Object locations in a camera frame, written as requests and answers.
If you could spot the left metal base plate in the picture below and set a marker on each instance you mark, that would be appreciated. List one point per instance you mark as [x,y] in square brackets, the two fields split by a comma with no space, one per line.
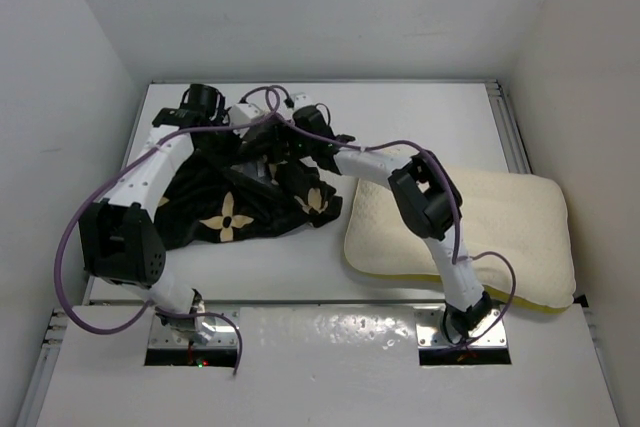
[210,330]

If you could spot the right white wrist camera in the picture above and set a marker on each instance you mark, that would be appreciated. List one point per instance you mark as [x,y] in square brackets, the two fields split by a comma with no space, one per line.
[301,100]

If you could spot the black floral pillowcase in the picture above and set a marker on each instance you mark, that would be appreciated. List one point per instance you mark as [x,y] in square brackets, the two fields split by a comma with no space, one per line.
[215,197]

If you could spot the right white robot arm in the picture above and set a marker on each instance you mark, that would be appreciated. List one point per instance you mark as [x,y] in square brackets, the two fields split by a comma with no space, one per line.
[428,202]

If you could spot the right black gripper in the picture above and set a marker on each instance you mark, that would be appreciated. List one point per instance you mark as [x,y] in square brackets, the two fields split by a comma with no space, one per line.
[296,154]

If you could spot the cream foam pillow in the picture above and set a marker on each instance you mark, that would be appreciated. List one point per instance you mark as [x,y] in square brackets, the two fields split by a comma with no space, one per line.
[517,224]

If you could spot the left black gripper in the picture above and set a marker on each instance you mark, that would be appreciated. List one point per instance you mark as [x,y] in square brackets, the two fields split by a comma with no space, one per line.
[242,148]

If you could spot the white front cover board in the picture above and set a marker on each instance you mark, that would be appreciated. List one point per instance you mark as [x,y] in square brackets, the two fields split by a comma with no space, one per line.
[333,366]

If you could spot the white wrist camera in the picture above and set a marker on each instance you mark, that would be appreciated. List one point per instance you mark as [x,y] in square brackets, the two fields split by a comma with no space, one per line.
[242,114]
[301,100]

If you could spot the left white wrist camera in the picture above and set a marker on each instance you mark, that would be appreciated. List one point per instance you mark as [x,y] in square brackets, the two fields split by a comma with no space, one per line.
[242,114]

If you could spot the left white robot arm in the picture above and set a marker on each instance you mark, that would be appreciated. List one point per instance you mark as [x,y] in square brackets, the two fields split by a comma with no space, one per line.
[120,243]

